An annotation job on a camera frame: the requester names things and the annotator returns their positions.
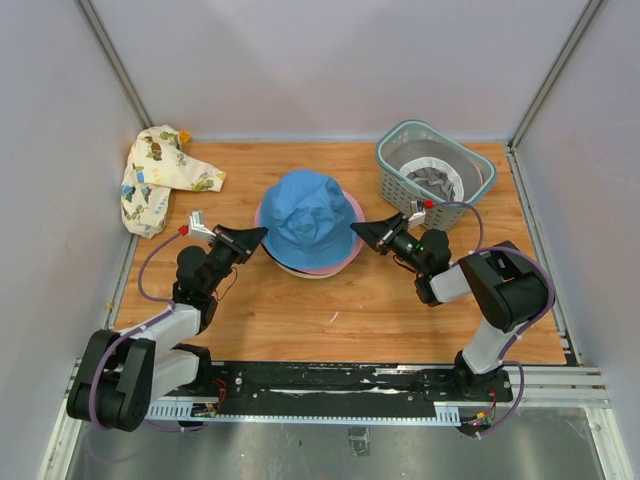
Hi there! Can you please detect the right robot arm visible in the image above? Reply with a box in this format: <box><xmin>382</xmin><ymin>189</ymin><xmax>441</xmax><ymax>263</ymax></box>
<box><xmin>351</xmin><ymin>214</ymin><xmax>556</xmax><ymax>400</ymax></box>

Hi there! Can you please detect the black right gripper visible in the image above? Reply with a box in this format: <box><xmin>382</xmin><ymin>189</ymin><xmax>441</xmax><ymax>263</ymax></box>
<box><xmin>350</xmin><ymin>212</ymin><xmax>427</xmax><ymax>275</ymax></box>

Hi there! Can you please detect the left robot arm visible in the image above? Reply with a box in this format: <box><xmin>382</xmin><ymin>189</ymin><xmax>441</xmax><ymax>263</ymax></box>
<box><xmin>66</xmin><ymin>225</ymin><xmax>268</xmax><ymax>432</ymax></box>

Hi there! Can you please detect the small yellow object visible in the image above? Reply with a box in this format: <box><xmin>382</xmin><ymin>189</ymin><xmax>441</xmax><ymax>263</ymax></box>
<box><xmin>179</xmin><ymin>130</ymin><xmax>191</xmax><ymax>144</ymax></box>

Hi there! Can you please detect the grey hat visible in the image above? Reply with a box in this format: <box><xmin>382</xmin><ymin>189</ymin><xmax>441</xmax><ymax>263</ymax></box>
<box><xmin>399</xmin><ymin>156</ymin><xmax>483</xmax><ymax>201</ymax></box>

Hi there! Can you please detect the pink bucket hat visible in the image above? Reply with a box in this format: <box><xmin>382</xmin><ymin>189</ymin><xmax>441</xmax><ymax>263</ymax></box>
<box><xmin>256</xmin><ymin>185</ymin><xmax>364</xmax><ymax>276</ymax></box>

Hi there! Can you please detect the cartoon print cloth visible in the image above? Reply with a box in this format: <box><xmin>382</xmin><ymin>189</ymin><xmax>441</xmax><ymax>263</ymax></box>
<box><xmin>120</xmin><ymin>125</ymin><xmax>227</xmax><ymax>239</ymax></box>

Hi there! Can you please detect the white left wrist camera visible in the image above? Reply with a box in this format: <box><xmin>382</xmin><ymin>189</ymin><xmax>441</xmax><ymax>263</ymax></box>
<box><xmin>178</xmin><ymin>210</ymin><xmax>217</xmax><ymax>242</ymax></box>

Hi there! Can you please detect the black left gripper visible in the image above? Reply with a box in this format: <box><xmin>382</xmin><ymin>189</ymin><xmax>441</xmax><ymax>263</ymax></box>
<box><xmin>203</xmin><ymin>224</ymin><xmax>267</xmax><ymax>295</ymax></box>

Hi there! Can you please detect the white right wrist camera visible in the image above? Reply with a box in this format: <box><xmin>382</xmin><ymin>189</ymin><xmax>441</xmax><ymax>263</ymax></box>
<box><xmin>407</xmin><ymin>199</ymin><xmax>435</xmax><ymax>229</ymax></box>

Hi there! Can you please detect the grey plastic basket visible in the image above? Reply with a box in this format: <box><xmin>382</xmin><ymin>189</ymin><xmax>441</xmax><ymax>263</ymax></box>
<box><xmin>375</xmin><ymin>120</ymin><xmax>497</xmax><ymax>230</ymax></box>

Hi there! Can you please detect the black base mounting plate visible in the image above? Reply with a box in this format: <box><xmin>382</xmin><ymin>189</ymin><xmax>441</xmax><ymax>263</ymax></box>
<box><xmin>155</xmin><ymin>358</ymin><xmax>514</xmax><ymax>420</ymax></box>

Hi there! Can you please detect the blue hat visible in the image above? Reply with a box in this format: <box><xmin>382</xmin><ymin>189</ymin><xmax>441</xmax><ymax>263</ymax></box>
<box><xmin>259</xmin><ymin>170</ymin><xmax>357</xmax><ymax>270</ymax></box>

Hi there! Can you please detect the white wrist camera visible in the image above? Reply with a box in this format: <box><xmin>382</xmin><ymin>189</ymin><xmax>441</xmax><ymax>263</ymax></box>
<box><xmin>178</xmin><ymin>210</ymin><xmax>217</xmax><ymax>242</ymax></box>
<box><xmin>407</xmin><ymin>199</ymin><xmax>435</xmax><ymax>229</ymax></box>

